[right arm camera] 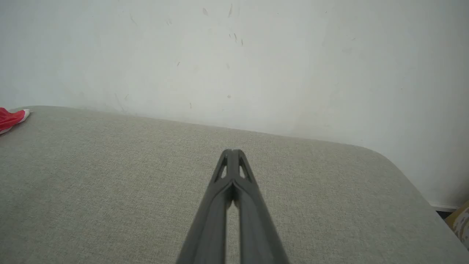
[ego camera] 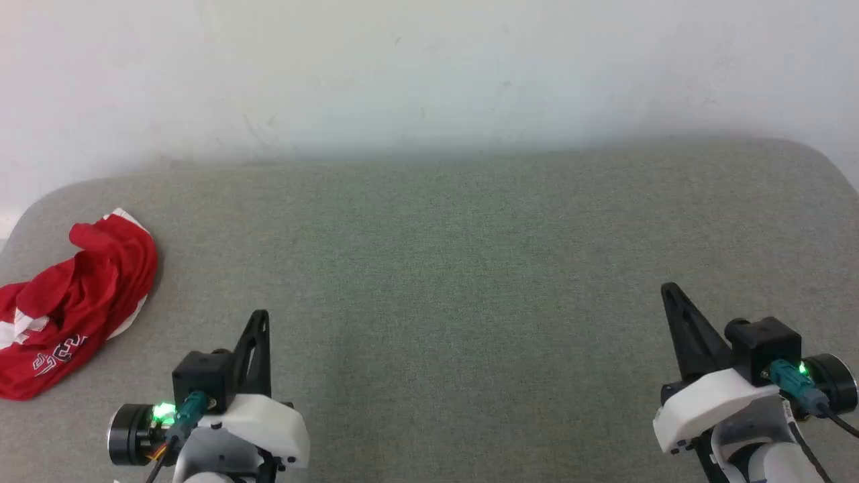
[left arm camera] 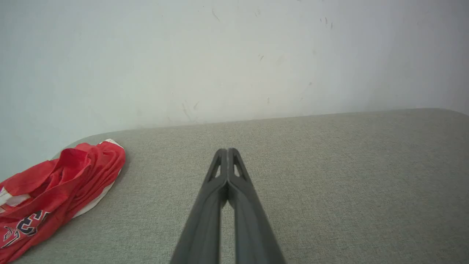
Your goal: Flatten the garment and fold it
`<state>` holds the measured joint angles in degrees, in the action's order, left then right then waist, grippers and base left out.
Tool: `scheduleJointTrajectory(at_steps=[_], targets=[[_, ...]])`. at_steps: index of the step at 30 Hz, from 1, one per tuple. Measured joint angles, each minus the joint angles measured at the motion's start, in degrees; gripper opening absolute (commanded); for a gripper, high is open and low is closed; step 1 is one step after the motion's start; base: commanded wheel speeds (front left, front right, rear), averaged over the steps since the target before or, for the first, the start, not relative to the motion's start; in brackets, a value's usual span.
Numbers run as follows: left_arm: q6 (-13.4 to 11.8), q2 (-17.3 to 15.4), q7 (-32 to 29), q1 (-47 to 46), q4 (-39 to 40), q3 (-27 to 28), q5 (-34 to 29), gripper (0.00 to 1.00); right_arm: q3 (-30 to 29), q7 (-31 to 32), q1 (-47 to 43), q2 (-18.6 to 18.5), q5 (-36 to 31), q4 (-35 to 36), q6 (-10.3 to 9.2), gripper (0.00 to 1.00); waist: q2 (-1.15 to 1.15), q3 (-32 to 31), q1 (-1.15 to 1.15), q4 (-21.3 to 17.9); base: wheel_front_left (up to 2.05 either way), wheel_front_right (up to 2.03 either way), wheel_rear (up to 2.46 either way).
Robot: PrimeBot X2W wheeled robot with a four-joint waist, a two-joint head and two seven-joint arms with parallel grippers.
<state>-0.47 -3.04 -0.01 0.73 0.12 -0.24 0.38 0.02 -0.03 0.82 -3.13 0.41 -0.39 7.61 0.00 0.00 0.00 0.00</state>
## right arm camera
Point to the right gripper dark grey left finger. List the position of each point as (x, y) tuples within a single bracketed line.
[(210, 220)]

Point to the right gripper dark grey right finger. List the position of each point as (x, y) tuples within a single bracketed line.
[(256, 227)]

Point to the red shorts with white stripes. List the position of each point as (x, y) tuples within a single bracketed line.
[(10, 119)]

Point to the white baseboard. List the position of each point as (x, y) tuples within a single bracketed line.
[(443, 205)]

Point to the yellowish cardboard box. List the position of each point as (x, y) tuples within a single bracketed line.
[(461, 222)]

